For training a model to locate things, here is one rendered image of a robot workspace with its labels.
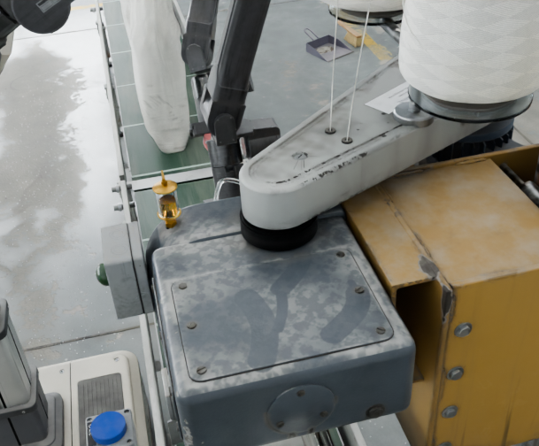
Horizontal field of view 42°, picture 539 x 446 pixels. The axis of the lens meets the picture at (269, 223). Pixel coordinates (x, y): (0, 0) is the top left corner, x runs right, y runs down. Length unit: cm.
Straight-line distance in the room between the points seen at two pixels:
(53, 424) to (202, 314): 136
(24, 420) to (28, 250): 133
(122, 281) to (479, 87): 45
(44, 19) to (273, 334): 57
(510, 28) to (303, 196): 27
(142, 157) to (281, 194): 217
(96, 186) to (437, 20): 295
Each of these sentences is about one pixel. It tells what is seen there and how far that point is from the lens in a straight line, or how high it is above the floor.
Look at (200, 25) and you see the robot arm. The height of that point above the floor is 131.
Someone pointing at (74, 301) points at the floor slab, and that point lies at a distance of 285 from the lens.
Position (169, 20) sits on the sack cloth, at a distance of 274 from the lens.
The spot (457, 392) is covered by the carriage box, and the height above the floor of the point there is 117.
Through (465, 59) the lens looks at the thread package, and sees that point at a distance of 65.
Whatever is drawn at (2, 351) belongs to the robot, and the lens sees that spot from 180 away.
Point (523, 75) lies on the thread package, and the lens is 67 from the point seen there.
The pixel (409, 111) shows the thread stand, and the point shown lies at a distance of 88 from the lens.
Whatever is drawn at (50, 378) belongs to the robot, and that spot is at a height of 26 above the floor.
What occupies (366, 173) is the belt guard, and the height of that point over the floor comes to 139.
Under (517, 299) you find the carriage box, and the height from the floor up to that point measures 130.
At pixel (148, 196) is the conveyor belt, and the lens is 265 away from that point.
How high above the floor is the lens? 183
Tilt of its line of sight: 37 degrees down
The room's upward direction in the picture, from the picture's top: 4 degrees counter-clockwise
